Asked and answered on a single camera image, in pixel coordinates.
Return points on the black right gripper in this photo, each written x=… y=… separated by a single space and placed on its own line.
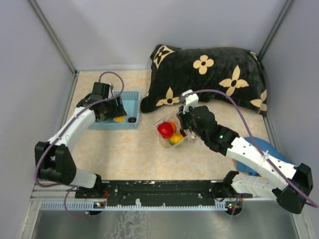
x=182 y=116

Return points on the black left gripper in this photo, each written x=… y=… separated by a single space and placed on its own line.
x=119 y=110

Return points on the yellow orange toy fruit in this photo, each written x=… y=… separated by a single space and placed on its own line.
x=120 y=119

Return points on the orange toy orange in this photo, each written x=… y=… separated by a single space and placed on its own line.
x=173 y=125

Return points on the green yellow toy mango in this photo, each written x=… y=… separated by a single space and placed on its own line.
x=175 y=138

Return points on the red toy apple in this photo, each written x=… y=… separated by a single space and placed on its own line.
x=165 y=130

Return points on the clear dotted zip top bag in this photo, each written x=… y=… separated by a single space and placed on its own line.
x=185 y=142

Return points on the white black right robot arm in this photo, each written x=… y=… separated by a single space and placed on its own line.
x=289 y=184

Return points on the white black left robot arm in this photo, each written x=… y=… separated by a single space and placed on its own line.
x=53 y=158

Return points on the blue cloth bag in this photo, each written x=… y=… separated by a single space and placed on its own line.
x=264 y=146

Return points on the dark red toy fruit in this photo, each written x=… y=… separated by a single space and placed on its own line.
x=132 y=119

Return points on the light blue plastic basket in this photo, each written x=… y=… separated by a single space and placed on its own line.
x=131 y=102

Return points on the black pillow with cream flowers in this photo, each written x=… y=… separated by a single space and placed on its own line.
x=235 y=71

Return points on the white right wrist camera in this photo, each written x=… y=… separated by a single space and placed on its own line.
x=188 y=99

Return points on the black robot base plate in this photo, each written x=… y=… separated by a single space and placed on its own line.
x=160 y=193

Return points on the white slotted cable duct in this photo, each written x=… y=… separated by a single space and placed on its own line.
x=93 y=206

